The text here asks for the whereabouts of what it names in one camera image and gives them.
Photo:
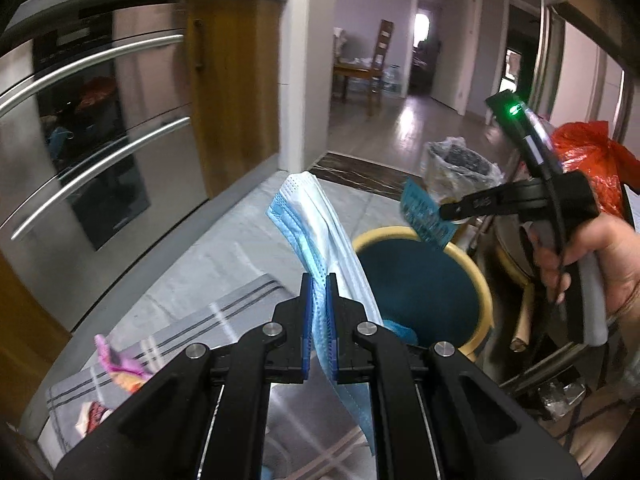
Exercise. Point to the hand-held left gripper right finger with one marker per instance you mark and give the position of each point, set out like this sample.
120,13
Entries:
332,320

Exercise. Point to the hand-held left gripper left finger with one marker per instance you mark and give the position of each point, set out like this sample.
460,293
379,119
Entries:
306,320

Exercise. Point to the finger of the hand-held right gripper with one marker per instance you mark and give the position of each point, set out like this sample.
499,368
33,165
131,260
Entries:
480,205

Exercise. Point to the teal bin with yellow rim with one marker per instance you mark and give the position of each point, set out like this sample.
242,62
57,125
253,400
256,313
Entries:
425,290

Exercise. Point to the blue face mask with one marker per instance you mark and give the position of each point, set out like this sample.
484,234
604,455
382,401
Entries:
320,220

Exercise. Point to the person's right hand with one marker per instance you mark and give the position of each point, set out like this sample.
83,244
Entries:
610,260

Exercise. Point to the bin with clear plastic liner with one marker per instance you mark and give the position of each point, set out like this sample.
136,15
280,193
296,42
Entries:
460,160

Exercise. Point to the red plastic bag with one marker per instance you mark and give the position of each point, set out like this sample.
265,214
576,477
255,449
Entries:
585,150

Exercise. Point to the grey striped rug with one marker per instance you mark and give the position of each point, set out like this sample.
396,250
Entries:
225,310

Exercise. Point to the large clear water bottle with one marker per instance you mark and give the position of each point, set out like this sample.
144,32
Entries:
392,80

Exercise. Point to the metal rack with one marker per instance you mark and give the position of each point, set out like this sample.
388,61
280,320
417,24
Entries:
550,35

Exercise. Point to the wooden chair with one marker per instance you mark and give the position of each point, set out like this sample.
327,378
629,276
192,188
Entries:
382,55

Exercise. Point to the pink snack wrapper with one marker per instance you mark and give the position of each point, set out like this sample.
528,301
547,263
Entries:
122,365

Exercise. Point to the red and white wrapper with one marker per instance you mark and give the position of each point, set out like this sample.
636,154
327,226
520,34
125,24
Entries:
92,417

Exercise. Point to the narrow wooden cabinet door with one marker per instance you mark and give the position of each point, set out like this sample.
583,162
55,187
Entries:
235,90

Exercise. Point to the wide wooden cabinet door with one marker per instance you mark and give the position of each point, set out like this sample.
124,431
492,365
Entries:
25,340

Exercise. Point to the stainless steel oven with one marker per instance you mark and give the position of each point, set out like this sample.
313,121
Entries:
90,135

